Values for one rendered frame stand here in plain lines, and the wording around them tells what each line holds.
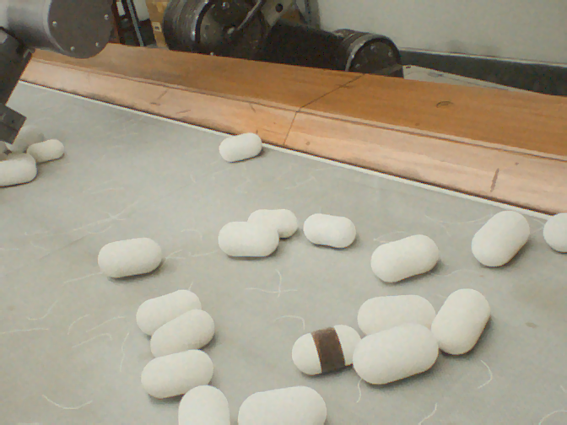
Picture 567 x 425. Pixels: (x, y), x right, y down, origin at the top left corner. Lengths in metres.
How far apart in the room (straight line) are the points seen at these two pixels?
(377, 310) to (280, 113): 0.27
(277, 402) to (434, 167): 0.22
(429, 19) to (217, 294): 2.54
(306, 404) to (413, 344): 0.05
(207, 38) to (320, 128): 0.49
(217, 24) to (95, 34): 0.44
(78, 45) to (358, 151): 0.23
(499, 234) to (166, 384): 0.18
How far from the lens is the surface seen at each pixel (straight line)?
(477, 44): 2.72
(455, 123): 0.44
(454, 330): 0.27
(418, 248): 0.32
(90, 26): 0.53
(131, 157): 0.56
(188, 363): 0.28
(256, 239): 0.35
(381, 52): 1.14
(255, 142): 0.49
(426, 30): 2.85
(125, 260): 0.37
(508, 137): 0.42
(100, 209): 0.48
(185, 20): 0.96
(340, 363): 0.28
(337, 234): 0.35
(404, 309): 0.28
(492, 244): 0.32
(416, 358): 0.27
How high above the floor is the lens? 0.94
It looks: 30 degrees down
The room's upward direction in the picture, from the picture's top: 11 degrees counter-clockwise
